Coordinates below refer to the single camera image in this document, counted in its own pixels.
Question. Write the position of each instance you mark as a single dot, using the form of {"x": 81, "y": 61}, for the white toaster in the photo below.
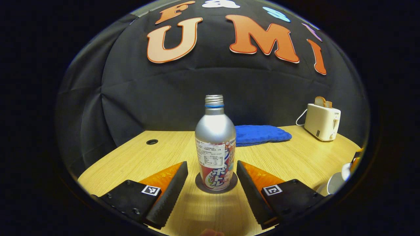
{"x": 321, "y": 123}

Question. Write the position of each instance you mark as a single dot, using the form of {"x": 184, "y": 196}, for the white teacup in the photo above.
{"x": 334, "y": 183}

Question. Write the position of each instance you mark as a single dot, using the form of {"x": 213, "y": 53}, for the dark grey round coaster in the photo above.
{"x": 199, "y": 187}

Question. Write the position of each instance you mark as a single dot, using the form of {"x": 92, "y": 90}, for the black backdrop cloth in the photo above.
{"x": 164, "y": 98}

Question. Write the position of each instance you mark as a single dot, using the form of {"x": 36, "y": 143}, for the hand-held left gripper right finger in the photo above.
{"x": 251, "y": 193}

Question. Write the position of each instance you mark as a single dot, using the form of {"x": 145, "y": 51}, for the blue towel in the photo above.
{"x": 262, "y": 134}

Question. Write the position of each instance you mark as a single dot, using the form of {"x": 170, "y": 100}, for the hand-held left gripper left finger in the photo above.
{"x": 170, "y": 193}

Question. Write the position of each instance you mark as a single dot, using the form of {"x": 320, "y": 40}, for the white saucer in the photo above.
{"x": 321, "y": 190}

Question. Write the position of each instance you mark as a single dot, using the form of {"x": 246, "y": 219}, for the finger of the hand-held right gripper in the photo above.
{"x": 356, "y": 162}

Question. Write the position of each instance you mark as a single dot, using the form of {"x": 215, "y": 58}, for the silver water bottle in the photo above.
{"x": 215, "y": 134}

